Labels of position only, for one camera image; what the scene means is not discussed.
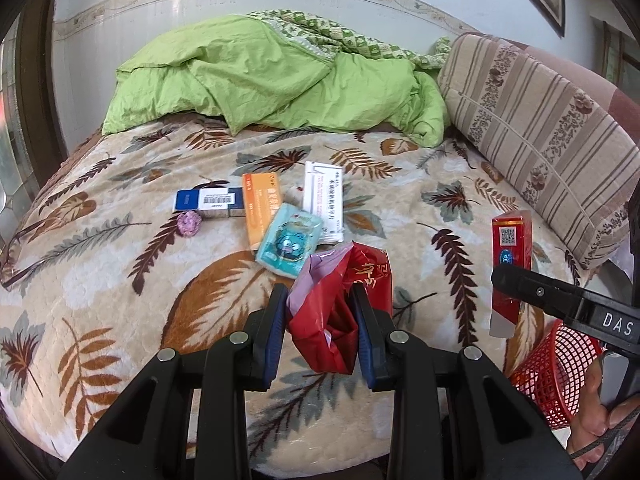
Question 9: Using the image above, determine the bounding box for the leaf printed blanket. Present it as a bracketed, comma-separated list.
[0, 112, 631, 476]

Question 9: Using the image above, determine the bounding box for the green quilt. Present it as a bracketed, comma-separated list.
[101, 9, 453, 148]

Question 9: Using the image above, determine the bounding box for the red plastic bag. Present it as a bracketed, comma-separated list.
[286, 241, 393, 375]

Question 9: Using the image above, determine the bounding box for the stained glass window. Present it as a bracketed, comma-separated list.
[0, 25, 31, 221]

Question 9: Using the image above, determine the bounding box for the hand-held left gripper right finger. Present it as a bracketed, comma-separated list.
[350, 284, 583, 480]

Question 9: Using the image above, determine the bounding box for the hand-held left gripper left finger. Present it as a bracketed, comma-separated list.
[59, 284, 290, 480]

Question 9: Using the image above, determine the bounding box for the orange cardboard box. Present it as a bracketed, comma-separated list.
[242, 172, 286, 252]

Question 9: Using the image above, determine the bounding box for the striped floral cushion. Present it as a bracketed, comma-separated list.
[437, 31, 640, 273]

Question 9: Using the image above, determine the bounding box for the torn red cardboard box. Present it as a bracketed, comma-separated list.
[490, 211, 533, 338]

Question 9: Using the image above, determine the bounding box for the person's right hand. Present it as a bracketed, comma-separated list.
[567, 357, 640, 468]

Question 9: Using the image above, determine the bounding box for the table with lilac cloth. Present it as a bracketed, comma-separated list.
[607, 245, 640, 281]

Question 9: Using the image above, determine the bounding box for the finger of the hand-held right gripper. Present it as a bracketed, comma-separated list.
[490, 262, 586, 318]

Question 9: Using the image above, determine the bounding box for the teal tissue packet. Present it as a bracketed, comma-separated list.
[255, 203, 325, 278]

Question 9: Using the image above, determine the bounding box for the red mesh basket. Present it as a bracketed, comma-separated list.
[510, 319, 608, 431]

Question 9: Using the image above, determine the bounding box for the blue and white box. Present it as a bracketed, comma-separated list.
[173, 187, 246, 219]

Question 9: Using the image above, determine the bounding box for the black cable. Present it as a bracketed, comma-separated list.
[570, 405, 640, 480]

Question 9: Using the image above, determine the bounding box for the white cardboard box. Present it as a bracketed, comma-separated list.
[303, 160, 345, 246]

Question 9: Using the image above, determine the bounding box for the glass door with wooden frame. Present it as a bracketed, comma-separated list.
[590, 15, 640, 91]

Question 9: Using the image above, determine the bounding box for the purple paper ball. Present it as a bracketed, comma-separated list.
[177, 211, 202, 237]

